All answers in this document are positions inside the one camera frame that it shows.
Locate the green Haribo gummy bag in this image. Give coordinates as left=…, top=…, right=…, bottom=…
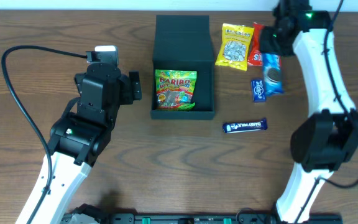
left=155, top=69, right=197, bottom=111

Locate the blue Oreo cookie pack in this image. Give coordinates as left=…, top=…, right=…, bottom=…
left=262, top=53, right=284, bottom=96

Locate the yellow seed snack bag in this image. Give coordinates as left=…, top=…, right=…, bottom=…
left=215, top=23, right=254, bottom=72

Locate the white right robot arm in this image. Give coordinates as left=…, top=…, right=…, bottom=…
left=260, top=0, right=358, bottom=223

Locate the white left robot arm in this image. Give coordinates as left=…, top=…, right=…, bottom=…
left=17, top=63, right=142, bottom=223

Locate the red snack bag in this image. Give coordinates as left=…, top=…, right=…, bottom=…
left=247, top=22, right=282, bottom=68

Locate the black open gift box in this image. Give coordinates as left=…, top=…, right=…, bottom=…
left=150, top=15, right=215, bottom=120

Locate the blue Eclipse mint box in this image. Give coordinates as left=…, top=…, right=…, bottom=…
left=251, top=79, right=265, bottom=103

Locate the blue Dairy Milk bar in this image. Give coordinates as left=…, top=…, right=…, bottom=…
left=223, top=118, right=268, bottom=134

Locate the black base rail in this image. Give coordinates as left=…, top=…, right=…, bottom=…
left=60, top=211, right=343, bottom=224

